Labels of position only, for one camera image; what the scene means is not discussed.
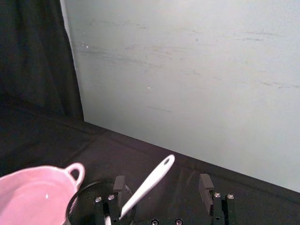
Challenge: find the pink bowl with handle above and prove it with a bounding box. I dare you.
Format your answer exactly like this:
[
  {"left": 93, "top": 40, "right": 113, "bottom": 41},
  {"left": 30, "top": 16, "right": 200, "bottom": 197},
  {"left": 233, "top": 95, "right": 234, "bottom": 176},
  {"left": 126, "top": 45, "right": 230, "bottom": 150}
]
[{"left": 0, "top": 162, "right": 86, "bottom": 225}]

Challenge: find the black round cup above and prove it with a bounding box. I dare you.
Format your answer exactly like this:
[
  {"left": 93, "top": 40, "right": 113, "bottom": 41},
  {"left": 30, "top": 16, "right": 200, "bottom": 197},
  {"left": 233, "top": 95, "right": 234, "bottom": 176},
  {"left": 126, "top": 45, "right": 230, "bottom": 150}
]
[{"left": 66, "top": 180, "right": 138, "bottom": 225}]

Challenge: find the black curtain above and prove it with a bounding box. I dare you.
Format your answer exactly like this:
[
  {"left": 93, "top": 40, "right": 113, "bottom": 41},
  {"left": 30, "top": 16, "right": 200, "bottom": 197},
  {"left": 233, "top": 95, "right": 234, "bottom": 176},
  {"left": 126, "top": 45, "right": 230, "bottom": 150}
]
[{"left": 0, "top": 0, "right": 85, "bottom": 122}]

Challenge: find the white spoon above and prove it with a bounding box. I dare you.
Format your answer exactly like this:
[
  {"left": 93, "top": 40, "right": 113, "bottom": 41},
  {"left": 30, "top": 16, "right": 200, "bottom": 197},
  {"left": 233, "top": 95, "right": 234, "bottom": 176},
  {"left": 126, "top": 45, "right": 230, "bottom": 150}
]
[{"left": 104, "top": 154, "right": 176, "bottom": 225}]

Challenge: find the black table cloth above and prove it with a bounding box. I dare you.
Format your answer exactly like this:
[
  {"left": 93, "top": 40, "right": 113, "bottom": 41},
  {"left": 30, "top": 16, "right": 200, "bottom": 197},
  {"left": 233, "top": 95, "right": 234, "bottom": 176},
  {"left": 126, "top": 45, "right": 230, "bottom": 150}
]
[{"left": 0, "top": 93, "right": 300, "bottom": 225}]

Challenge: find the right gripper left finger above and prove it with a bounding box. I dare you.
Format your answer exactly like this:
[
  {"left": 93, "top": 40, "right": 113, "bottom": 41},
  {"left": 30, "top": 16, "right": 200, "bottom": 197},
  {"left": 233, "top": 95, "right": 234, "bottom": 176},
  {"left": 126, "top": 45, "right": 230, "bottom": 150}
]
[{"left": 94, "top": 175, "right": 128, "bottom": 225}]

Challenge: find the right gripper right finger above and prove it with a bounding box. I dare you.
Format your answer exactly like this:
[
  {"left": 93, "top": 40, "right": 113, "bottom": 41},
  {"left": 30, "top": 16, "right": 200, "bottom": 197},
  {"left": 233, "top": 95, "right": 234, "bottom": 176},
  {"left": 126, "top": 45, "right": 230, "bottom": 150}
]
[{"left": 198, "top": 173, "right": 236, "bottom": 225}]

